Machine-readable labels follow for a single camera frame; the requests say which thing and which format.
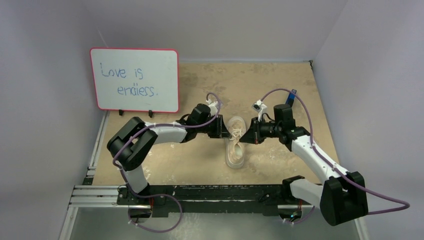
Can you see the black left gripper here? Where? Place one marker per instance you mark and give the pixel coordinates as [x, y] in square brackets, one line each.
[220, 130]

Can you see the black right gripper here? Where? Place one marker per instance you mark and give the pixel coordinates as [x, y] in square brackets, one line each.
[257, 132]

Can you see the beige canvas sneaker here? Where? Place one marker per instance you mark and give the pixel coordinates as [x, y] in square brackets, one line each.
[234, 149]

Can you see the white shoelace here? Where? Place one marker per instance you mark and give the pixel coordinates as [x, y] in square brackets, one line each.
[236, 134]

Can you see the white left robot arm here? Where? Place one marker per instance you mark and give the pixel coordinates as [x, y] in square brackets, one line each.
[132, 143]

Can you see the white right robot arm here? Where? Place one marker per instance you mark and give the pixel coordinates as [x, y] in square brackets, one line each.
[339, 196]

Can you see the blue connector plug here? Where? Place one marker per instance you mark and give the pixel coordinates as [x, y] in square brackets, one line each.
[291, 97]

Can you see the red framed whiteboard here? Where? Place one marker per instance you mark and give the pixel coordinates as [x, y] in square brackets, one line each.
[136, 79]

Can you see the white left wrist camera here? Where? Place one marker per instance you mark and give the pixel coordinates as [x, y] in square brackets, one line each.
[213, 106]

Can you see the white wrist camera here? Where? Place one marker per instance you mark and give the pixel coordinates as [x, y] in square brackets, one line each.
[213, 106]
[260, 108]

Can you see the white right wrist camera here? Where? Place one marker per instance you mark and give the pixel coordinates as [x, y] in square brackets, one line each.
[260, 108]

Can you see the silver aluminium frame rails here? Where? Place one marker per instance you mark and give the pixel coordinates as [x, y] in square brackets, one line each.
[95, 215]

